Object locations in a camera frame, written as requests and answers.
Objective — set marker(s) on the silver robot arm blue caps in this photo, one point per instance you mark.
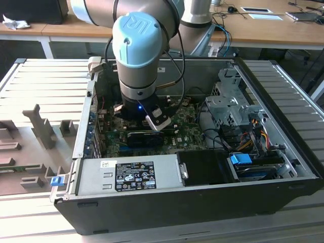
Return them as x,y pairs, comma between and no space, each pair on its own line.
136,43

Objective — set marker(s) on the blue disk carrier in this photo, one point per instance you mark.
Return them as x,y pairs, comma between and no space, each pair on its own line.
240,159

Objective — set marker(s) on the green RAM stick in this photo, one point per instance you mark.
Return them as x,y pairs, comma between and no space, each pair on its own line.
20,168

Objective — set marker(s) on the grey parts rack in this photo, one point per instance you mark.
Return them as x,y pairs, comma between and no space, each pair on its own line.
27,149

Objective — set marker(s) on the green motherboard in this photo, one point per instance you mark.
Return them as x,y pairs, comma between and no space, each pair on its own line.
188,131

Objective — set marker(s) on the black RAM slot white clips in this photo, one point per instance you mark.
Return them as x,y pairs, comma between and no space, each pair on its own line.
138,132

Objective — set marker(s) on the silver power supply unit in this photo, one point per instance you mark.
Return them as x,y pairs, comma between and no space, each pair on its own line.
93,174

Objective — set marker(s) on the round coin battery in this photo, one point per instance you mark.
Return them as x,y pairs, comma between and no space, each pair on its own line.
186,100

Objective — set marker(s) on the white camera with black bracket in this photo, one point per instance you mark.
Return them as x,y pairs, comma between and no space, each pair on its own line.
162,121

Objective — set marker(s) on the black computer tower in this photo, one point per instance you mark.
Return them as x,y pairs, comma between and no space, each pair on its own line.
33,11

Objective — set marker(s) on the blue expansion slot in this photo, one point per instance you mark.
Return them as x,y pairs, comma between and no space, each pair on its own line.
123,148

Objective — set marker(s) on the blue plastic case latch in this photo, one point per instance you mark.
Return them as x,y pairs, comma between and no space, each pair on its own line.
56,181

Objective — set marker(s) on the grey metal drive cage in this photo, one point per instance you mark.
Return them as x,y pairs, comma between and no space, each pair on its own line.
225,106

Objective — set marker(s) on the black graphics card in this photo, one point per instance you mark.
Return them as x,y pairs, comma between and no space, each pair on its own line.
144,141

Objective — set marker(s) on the beige plastic case latch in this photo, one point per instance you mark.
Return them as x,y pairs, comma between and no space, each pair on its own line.
93,64

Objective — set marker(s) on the black hard disk drive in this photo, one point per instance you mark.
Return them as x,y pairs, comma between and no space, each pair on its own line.
255,172

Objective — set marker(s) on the crumpled white paper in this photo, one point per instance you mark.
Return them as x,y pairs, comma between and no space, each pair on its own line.
15,24

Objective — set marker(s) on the black open PC case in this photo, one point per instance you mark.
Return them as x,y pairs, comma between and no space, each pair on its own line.
177,215

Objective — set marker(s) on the grey laptop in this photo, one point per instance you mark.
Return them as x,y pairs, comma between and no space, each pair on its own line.
302,16

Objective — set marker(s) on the black computer mouse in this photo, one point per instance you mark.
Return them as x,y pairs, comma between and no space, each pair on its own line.
231,9

